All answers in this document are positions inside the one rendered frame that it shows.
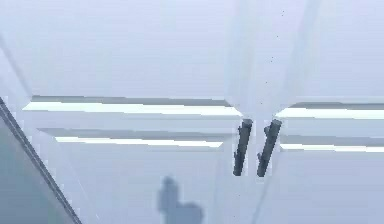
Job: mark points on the white panelled room door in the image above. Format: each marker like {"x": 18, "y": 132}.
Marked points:
{"x": 340, "y": 60}
{"x": 133, "y": 60}

